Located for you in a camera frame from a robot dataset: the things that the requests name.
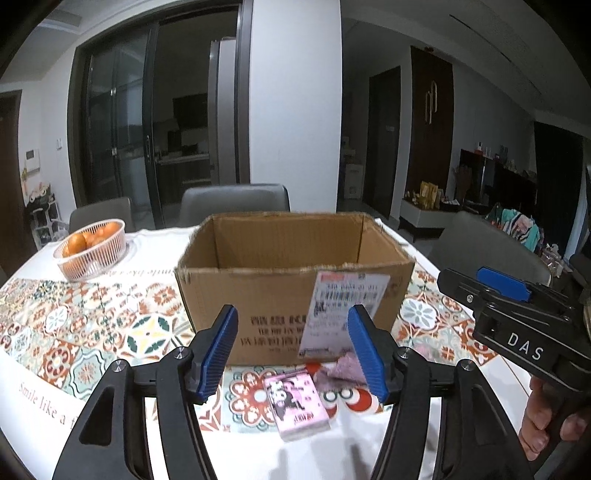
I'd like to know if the black framed sliding glass door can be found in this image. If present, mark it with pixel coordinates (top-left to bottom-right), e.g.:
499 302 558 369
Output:
69 0 254 230

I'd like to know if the white plastic fruit basket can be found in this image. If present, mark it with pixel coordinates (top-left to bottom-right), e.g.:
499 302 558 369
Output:
52 219 127 282

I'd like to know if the dark wardrobe with gold handles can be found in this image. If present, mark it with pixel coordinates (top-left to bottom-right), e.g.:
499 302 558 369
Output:
411 46 455 195

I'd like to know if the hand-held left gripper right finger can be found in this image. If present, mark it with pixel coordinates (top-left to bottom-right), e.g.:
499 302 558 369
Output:
347 305 522 480

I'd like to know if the purple towel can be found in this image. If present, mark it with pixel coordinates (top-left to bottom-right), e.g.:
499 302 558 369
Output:
314 353 369 393

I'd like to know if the grey dining chair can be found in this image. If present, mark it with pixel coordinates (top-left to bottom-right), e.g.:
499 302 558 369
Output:
178 184 291 228
427 211 552 288
69 198 134 234

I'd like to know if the dark television cabinet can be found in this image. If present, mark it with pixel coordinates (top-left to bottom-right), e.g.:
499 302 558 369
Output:
459 150 540 215

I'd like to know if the white low cabinet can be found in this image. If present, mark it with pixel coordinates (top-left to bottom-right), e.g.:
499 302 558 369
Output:
399 196 463 241

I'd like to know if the brown cardboard box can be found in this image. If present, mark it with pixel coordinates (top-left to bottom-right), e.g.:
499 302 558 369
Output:
174 211 416 366

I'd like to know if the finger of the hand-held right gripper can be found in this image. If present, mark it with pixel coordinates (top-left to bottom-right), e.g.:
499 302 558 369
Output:
477 267 532 302
438 268 485 308

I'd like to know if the person's right hand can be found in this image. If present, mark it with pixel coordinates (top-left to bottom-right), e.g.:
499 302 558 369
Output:
518 374 591 461

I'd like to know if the small storage rack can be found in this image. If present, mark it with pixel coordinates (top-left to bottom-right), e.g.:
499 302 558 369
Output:
25 182 63 241

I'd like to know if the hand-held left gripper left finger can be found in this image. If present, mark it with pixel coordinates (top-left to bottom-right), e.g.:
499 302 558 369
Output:
52 305 239 480

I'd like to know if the silver refrigerator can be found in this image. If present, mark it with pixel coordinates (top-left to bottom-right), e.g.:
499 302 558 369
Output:
208 39 239 186

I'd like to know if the teal patterned clothing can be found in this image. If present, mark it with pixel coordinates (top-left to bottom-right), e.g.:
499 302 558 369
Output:
489 205 542 253

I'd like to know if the pink tissue pack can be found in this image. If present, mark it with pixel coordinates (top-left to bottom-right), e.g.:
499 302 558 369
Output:
262 369 332 442

